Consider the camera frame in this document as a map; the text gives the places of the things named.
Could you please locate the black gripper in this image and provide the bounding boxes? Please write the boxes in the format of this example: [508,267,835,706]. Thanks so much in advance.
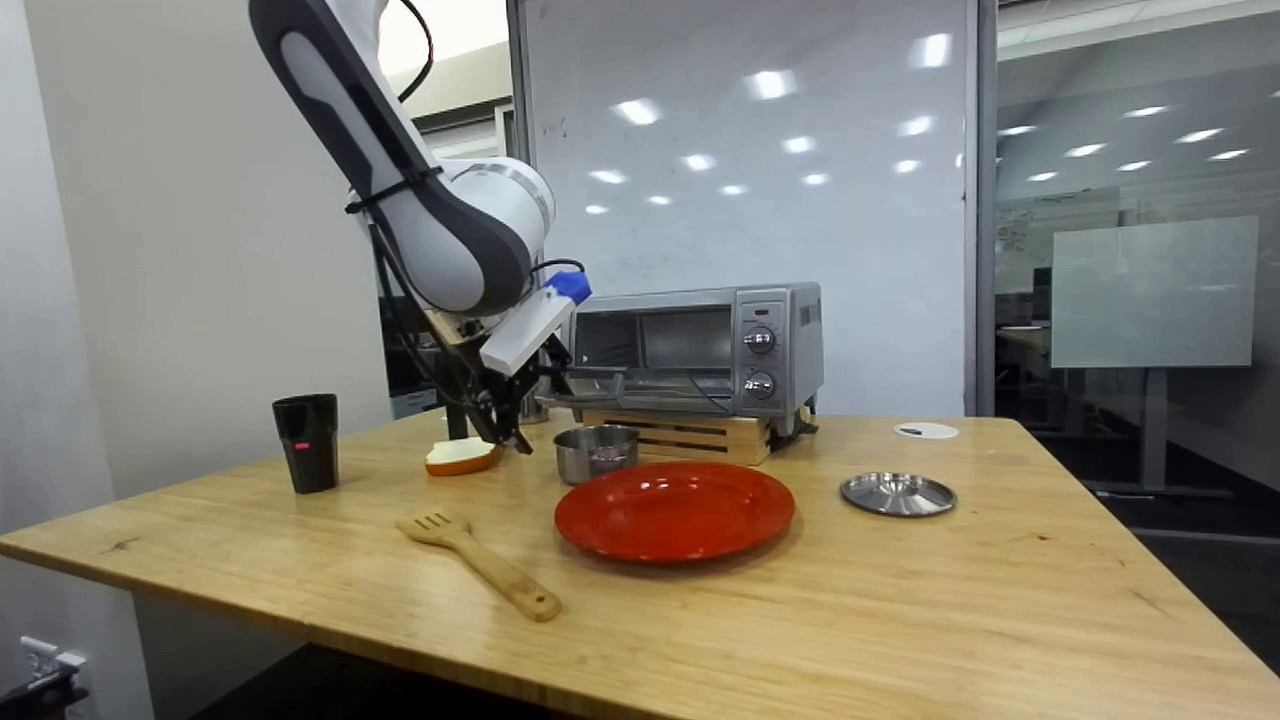
[438,316,554,453]

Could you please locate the glass oven door with handle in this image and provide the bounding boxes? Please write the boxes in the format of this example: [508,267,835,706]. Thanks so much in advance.
[561,299,748,413]

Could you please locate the silver toaster oven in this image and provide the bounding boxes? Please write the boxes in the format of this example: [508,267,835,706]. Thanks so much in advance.
[555,281,829,446]

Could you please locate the slice of toast bread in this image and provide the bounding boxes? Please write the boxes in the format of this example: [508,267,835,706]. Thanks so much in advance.
[420,431,508,481]

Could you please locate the small steel pot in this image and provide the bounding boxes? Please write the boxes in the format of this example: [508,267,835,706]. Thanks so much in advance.
[549,426,643,489]

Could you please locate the dark computer monitor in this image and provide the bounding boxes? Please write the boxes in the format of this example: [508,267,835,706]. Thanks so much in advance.
[377,288,454,406]

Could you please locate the wooden slotted spatula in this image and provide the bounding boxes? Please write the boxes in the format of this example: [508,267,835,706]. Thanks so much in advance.
[391,506,569,630]

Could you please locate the wooden slatted rack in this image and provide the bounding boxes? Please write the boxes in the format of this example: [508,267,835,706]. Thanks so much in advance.
[582,406,781,474]

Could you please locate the red round plate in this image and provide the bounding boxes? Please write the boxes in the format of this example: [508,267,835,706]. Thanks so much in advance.
[554,459,802,572]

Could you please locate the black plastic cup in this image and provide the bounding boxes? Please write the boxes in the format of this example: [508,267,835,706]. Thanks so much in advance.
[268,389,343,499]

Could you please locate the large white glossy board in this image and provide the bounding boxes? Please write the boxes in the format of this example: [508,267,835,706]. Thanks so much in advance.
[508,0,982,419]

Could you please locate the steel pot lid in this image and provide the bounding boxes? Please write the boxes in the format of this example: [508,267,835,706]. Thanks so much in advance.
[835,469,963,523]

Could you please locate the rolling whiteboard on stand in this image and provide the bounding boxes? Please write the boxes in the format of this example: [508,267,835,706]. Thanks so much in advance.
[1047,214,1265,493]

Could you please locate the white and blue wrist camera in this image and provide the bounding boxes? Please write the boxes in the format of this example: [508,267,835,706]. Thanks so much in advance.
[477,267,596,382]

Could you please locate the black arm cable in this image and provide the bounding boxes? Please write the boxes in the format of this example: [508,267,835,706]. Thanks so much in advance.
[391,0,440,108]

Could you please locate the black clamp mount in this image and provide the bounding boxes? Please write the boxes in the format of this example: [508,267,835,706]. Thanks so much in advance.
[0,631,91,720]

